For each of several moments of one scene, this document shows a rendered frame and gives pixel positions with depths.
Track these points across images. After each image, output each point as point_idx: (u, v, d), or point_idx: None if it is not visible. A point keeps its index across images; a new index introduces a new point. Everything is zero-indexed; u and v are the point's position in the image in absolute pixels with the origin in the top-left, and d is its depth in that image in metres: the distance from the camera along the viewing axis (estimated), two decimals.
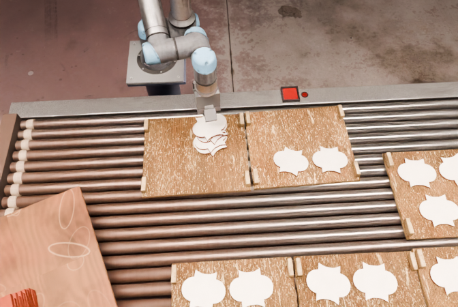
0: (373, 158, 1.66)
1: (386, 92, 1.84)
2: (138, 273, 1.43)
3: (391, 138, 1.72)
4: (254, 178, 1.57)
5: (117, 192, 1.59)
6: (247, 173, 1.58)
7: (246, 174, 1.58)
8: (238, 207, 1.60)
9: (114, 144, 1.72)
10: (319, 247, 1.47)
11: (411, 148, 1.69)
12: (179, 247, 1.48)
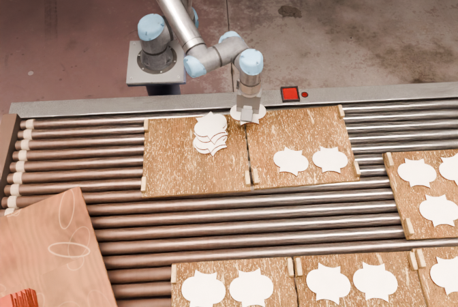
0: (373, 158, 1.66)
1: (386, 92, 1.84)
2: (138, 273, 1.43)
3: (391, 138, 1.72)
4: (254, 178, 1.57)
5: (117, 192, 1.59)
6: (247, 173, 1.58)
7: (246, 174, 1.58)
8: (238, 207, 1.60)
9: (114, 144, 1.72)
10: (319, 247, 1.47)
11: (411, 148, 1.69)
12: (179, 247, 1.48)
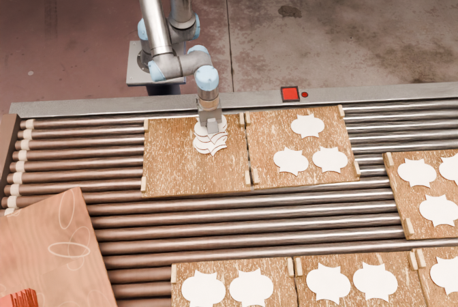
0: (373, 158, 1.66)
1: (386, 92, 1.84)
2: (138, 273, 1.43)
3: (391, 138, 1.72)
4: (254, 178, 1.57)
5: (117, 192, 1.59)
6: (247, 173, 1.58)
7: (246, 174, 1.58)
8: (238, 207, 1.60)
9: (114, 144, 1.72)
10: (319, 247, 1.47)
11: (411, 148, 1.69)
12: (179, 247, 1.48)
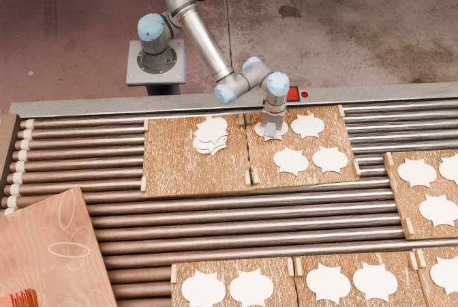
0: (373, 158, 1.66)
1: (386, 92, 1.84)
2: (138, 273, 1.43)
3: (391, 138, 1.72)
4: (254, 178, 1.57)
5: (117, 192, 1.59)
6: (247, 173, 1.58)
7: (246, 174, 1.58)
8: (238, 207, 1.60)
9: (114, 144, 1.72)
10: (319, 247, 1.47)
11: (411, 148, 1.69)
12: (179, 247, 1.48)
